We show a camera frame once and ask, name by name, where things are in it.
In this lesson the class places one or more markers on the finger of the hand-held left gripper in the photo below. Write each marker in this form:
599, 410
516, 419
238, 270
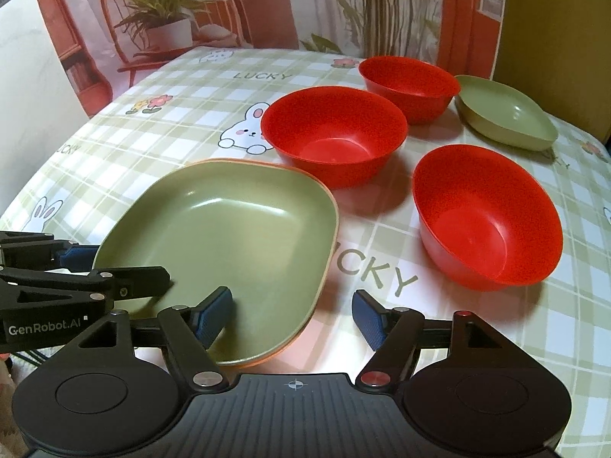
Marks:
79, 256
129, 282

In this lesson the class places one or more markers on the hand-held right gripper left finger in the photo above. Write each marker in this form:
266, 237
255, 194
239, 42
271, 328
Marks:
211, 318

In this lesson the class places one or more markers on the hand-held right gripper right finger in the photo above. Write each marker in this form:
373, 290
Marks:
370, 318

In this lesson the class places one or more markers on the large green plate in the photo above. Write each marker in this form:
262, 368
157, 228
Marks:
215, 229

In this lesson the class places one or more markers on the orange plate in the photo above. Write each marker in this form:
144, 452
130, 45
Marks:
268, 359

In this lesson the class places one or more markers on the red plastic bowl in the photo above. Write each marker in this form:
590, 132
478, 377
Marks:
405, 100
334, 152
477, 238

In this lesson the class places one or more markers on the green checked rabbit tablecloth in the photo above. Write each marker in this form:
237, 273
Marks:
167, 143

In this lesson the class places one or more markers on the small green plate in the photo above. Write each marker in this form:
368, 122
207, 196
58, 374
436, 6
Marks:
501, 114

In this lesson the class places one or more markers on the printed backdrop cloth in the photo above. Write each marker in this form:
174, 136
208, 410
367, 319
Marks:
267, 4

